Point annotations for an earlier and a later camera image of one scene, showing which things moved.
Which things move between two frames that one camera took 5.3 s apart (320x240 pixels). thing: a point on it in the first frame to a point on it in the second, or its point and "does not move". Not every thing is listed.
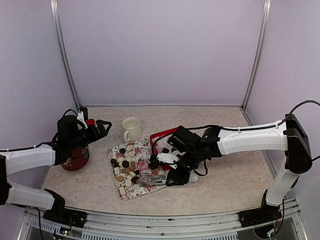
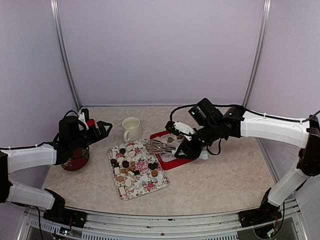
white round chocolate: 129,147 does not move
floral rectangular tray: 130,160 does not move
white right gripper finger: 193,176 to 204,154
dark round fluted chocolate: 122,150 does not move
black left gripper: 102,132 does not move
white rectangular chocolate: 122,190 does not move
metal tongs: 149,180 to 155,146
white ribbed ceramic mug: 134,133 does not move
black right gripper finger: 179,176 to 191,148
